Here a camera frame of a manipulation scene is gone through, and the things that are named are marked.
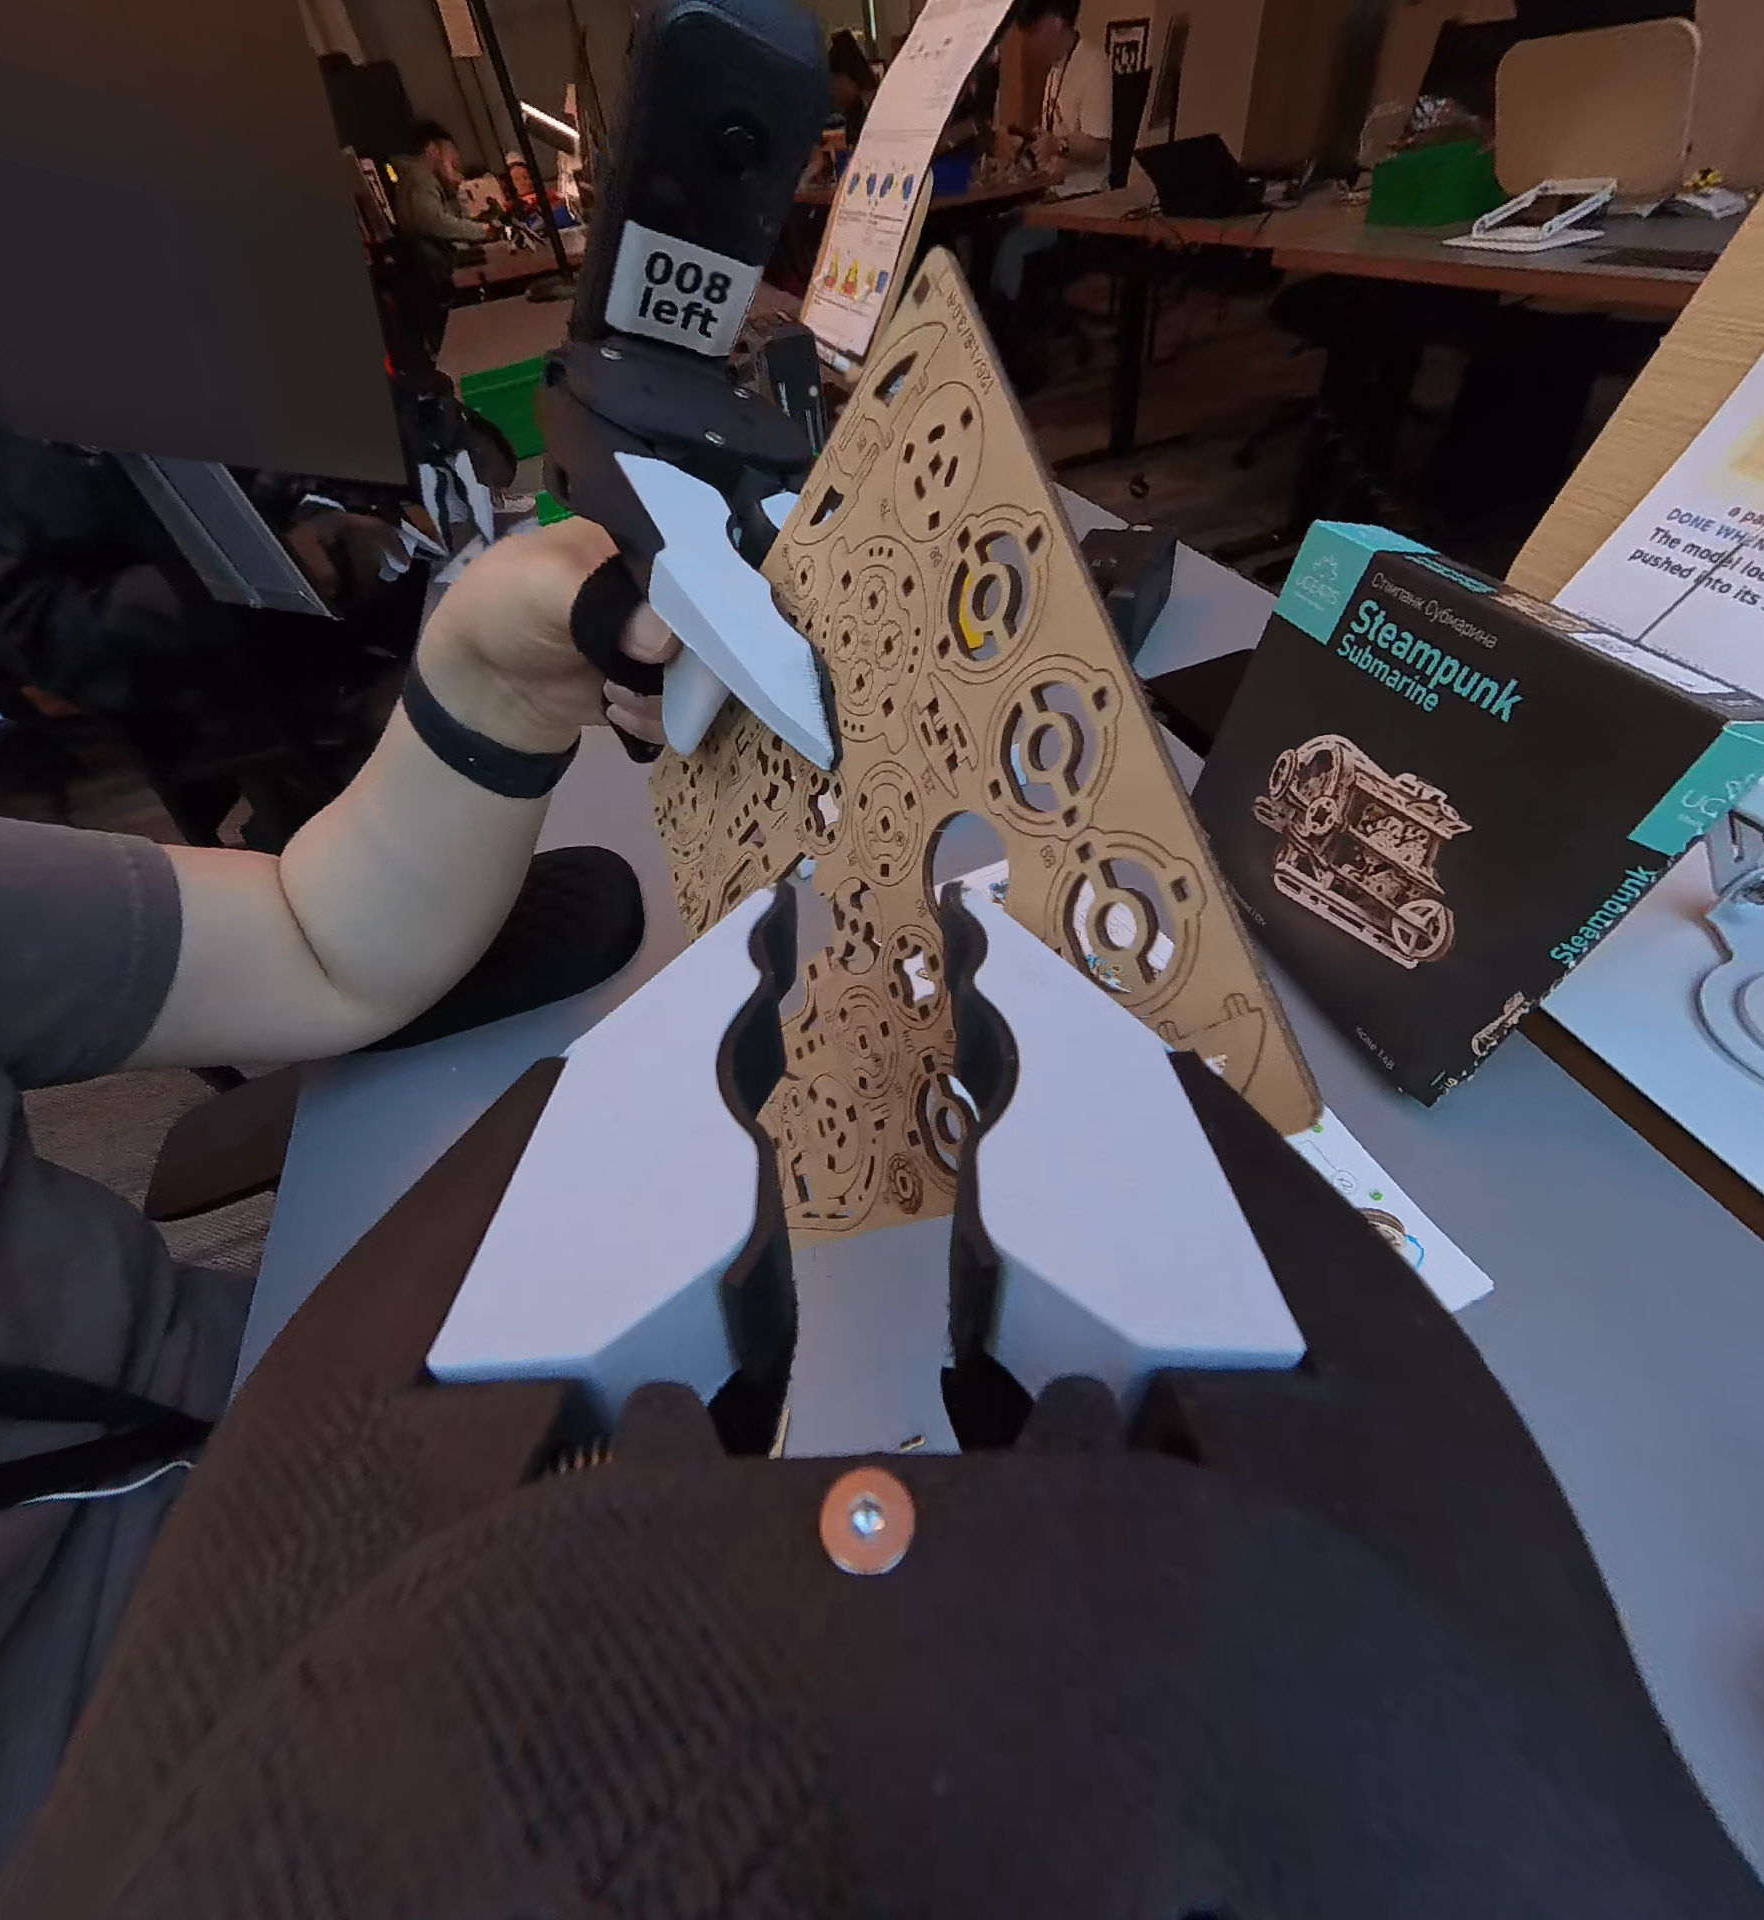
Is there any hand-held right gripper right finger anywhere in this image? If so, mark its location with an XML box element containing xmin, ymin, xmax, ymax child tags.
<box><xmin>932</xmin><ymin>881</ymin><xmax>1310</xmax><ymax>1421</ymax></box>

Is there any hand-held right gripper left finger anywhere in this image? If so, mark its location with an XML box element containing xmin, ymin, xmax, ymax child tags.
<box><xmin>423</xmin><ymin>881</ymin><xmax>799</xmax><ymax>1421</ymax></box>

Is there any laser-cut wooden parts sheet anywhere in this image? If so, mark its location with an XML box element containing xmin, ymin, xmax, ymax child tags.
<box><xmin>649</xmin><ymin>247</ymin><xmax>1327</xmax><ymax>1246</ymax></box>

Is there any person's left forearm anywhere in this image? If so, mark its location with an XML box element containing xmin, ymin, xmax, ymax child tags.
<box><xmin>102</xmin><ymin>721</ymin><xmax>590</xmax><ymax>1076</ymax></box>

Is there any grey desk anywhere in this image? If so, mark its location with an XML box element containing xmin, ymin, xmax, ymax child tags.
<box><xmin>230</xmin><ymin>540</ymin><xmax>1764</xmax><ymax>1861</ymax></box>

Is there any background desk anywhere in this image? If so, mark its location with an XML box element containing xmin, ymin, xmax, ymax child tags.
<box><xmin>1024</xmin><ymin>180</ymin><xmax>1745</xmax><ymax>453</ymax></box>

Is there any person's left hand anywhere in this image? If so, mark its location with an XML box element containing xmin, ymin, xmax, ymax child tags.
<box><xmin>416</xmin><ymin>524</ymin><xmax>683</xmax><ymax>759</ymax></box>

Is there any hanging white instruction sheet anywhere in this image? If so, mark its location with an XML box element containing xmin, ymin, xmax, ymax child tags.
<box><xmin>798</xmin><ymin>0</ymin><xmax>1015</xmax><ymax>361</ymax></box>

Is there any black wristband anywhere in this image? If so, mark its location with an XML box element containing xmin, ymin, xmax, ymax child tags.
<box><xmin>399</xmin><ymin>659</ymin><xmax>584</xmax><ymax>801</ymax></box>

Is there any green plastic crate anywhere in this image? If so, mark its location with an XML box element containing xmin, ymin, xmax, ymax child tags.
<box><xmin>459</xmin><ymin>360</ymin><xmax>584</xmax><ymax>527</ymax></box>

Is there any assembly instruction booklet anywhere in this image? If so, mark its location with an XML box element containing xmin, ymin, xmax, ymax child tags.
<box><xmin>1277</xmin><ymin>1108</ymin><xmax>1495</xmax><ymax>1318</ymax></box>

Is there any small black box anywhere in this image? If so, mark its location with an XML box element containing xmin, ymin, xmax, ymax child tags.
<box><xmin>1076</xmin><ymin>524</ymin><xmax>1181</xmax><ymax>670</ymax></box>

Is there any black laptop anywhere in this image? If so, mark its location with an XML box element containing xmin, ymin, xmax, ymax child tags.
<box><xmin>1133</xmin><ymin>135</ymin><xmax>1267</xmax><ymax>223</ymax></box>

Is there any black model kit box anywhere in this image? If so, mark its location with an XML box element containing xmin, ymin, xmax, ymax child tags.
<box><xmin>1194</xmin><ymin>520</ymin><xmax>1764</xmax><ymax>1108</ymax></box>

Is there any person's grey t-shirt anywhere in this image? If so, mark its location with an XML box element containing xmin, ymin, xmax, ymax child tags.
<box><xmin>0</xmin><ymin>804</ymin><xmax>260</xmax><ymax>1705</ymax></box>

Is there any green plastic bin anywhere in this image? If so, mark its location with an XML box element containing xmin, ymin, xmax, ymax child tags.
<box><xmin>1369</xmin><ymin>142</ymin><xmax>1508</xmax><ymax>231</ymax></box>

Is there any white tablet stand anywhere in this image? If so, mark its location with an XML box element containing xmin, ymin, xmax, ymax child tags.
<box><xmin>1473</xmin><ymin>177</ymin><xmax>1619</xmax><ymax>250</ymax></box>

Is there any white instruction sign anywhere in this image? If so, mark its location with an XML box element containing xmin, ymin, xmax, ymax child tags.
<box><xmin>1510</xmin><ymin>61</ymin><xmax>1764</xmax><ymax>752</ymax></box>

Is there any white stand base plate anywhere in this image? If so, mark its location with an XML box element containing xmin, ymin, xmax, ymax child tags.
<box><xmin>1518</xmin><ymin>751</ymin><xmax>1764</xmax><ymax>1308</ymax></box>

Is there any black strap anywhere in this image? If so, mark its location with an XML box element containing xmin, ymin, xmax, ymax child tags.
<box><xmin>0</xmin><ymin>1354</ymin><xmax>211</xmax><ymax>1535</ymax></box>

